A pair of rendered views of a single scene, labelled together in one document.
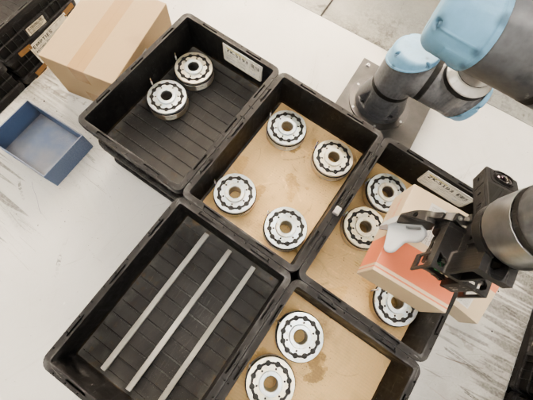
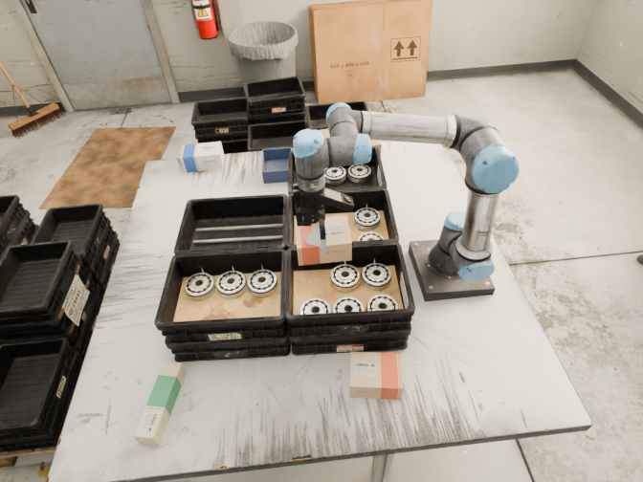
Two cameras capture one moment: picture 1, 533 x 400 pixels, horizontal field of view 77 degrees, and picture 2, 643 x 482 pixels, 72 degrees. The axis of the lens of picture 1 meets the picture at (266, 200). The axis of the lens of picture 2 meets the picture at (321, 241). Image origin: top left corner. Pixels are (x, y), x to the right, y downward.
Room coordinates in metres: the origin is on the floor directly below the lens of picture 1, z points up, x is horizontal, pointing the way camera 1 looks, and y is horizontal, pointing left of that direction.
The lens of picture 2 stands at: (-0.24, -1.12, 2.04)
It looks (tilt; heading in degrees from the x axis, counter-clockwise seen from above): 45 degrees down; 67
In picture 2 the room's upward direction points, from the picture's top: 3 degrees counter-clockwise
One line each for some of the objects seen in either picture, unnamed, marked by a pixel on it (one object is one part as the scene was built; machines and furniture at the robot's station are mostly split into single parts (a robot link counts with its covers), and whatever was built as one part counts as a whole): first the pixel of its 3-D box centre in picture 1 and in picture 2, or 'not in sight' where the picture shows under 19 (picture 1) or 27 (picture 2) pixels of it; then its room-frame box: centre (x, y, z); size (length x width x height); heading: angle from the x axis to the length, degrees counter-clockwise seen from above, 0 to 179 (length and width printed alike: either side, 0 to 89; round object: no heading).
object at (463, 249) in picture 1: (472, 249); (310, 202); (0.11, -0.25, 1.24); 0.09 x 0.08 x 0.12; 160
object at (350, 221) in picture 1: (364, 227); (344, 274); (0.22, -0.24, 0.86); 0.10 x 0.10 x 0.01
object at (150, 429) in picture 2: not in sight; (162, 402); (-0.47, -0.34, 0.73); 0.24 x 0.06 x 0.06; 57
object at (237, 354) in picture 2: not in sight; (233, 315); (-0.17, -0.15, 0.76); 0.40 x 0.30 x 0.12; 157
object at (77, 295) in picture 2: not in sight; (77, 298); (-0.79, 0.55, 0.41); 0.31 x 0.02 x 0.16; 70
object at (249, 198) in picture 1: (235, 193); not in sight; (0.24, 0.08, 0.86); 0.10 x 0.10 x 0.01
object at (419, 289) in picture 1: (416, 248); (322, 240); (0.14, -0.26, 1.09); 0.16 x 0.12 x 0.07; 160
